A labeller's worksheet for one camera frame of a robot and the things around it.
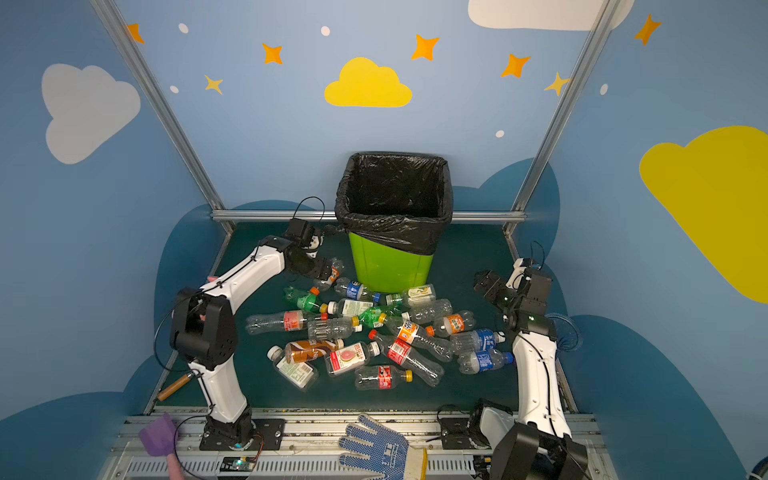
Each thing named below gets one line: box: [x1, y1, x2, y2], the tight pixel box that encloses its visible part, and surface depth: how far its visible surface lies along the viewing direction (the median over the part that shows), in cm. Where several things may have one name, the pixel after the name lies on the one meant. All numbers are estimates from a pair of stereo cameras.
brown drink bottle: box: [285, 339, 345, 364], surface depth 83 cm
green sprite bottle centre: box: [352, 307, 384, 332], surface depth 92 cm
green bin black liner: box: [334, 151, 454, 295], surface depth 90 cm
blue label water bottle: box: [450, 329, 506, 355], surface depth 88 cm
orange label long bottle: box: [396, 312, 454, 363], surface depth 87 cm
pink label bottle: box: [324, 341, 369, 376], surface depth 86 cm
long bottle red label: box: [368, 329, 445, 387], surface depth 85 cm
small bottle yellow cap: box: [355, 365, 414, 390], surface depth 81 cm
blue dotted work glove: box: [338, 414, 424, 480], surface depth 73 cm
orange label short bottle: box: [434, 310, 476, 338], surface depth 92 cm
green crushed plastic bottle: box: [284, 286, 321, 314], surface depth 97 cm
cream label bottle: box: [401, 283, 437, 307], surface depth 98 cm
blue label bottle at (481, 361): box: [458, 349, 514, 375], surface depth 85 cm
